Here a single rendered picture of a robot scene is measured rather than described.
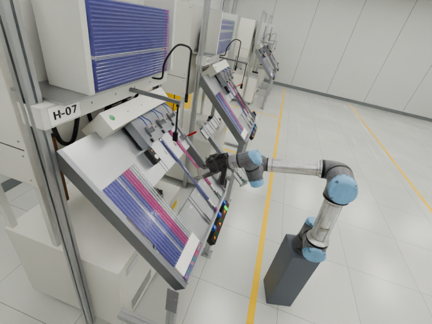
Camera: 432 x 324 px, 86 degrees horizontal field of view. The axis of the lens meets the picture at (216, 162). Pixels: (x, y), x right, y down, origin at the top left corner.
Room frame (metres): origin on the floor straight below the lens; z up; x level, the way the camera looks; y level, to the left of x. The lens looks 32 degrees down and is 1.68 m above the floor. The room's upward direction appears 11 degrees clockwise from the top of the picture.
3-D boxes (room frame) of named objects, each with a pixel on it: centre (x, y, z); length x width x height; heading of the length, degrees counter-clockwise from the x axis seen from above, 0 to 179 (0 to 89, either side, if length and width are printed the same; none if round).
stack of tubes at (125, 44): (1.01, 0.46, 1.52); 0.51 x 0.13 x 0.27; 170
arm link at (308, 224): (1.00, -0.64, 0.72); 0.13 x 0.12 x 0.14; 168
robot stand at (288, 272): (1.01, -0.64, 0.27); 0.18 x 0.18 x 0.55; 3
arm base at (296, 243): (1.01, -0.64, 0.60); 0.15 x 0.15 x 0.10
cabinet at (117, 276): (0.97, 0.59, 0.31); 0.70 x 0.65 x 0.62; 170
